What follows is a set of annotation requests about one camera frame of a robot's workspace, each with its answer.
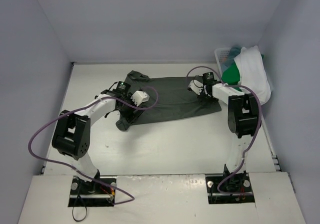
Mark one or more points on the light blue garment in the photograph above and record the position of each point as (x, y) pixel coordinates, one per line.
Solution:
(233, 52)

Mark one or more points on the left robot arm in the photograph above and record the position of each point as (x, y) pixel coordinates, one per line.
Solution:
(72, 132)

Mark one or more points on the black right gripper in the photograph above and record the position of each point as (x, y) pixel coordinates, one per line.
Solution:
(204, 95)

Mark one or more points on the green t shirt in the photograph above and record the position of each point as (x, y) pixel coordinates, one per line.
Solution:
(231, 74)

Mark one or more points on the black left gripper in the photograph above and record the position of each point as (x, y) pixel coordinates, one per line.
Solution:
(130, 113)

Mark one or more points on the grey t shirt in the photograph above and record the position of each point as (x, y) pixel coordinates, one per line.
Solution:
(175, 101)

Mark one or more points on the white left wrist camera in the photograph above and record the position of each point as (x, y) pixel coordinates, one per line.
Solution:
(139, 97)

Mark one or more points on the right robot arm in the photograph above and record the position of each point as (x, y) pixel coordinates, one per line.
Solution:
(243, 118)

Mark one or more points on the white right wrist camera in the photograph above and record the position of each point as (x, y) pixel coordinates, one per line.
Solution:
(196, 87)

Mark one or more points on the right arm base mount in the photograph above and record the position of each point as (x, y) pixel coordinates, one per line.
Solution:
(236, 190)

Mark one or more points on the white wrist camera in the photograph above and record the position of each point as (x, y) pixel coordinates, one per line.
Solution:
(196, 87)
(139, 97)

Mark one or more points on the white t shirt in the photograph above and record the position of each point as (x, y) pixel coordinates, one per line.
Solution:
(252, 72)

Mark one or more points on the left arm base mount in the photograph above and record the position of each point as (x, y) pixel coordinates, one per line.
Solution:
(90, 194)

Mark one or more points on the white laundry basket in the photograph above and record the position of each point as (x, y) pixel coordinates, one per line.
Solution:
(220, 56)

